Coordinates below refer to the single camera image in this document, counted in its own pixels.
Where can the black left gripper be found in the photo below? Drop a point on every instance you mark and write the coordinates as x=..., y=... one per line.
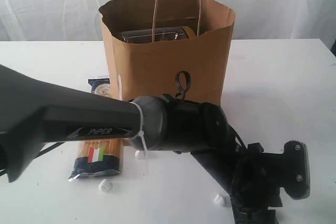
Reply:
x=254, y=190

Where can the white crumb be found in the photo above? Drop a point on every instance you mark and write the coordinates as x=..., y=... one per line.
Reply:
x=220, y=200
x=105, y=186
x=140, y=154

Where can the clear jar with yellow lid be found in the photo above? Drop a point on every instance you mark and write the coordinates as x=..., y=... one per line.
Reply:
x=144, y=36

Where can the spaghetti packet with Italian flag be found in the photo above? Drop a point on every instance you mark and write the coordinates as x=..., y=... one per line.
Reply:
x=98, y=158

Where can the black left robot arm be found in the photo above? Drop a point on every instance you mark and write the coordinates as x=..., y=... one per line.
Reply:
x=34, y=113

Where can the large brown paper bag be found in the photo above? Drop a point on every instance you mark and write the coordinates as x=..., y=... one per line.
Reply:
x=150, y=69

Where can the white zip tie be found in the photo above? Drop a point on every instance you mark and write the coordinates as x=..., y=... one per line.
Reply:
x=140, y=135

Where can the white backdrop curtain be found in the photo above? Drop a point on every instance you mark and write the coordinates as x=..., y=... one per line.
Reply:
x=52, y=6

